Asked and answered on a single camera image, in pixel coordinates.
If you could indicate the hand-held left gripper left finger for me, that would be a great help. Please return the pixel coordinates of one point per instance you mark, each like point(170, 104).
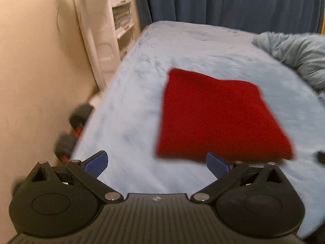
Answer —
point(97, 164)

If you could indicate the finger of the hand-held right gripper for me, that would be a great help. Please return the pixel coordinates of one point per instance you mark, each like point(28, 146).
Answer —
point(321, 157)

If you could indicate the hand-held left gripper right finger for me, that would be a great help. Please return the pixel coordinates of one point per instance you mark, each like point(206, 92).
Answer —
point(217, 164)

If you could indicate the red knit cardigan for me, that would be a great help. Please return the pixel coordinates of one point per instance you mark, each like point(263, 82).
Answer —
point(218, 117)

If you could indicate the light blue fleece bed blanket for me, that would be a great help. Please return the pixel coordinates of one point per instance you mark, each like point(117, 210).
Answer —
point(132, 122)

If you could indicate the crumpled light blue blanket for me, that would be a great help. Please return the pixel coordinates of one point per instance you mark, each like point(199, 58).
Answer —
point(297, 53)

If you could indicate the white shelf unit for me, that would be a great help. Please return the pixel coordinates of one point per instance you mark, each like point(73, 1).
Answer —
point(123, 17)

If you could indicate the dark blue curtain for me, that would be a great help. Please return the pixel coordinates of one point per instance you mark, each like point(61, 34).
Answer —
point(228, 2)

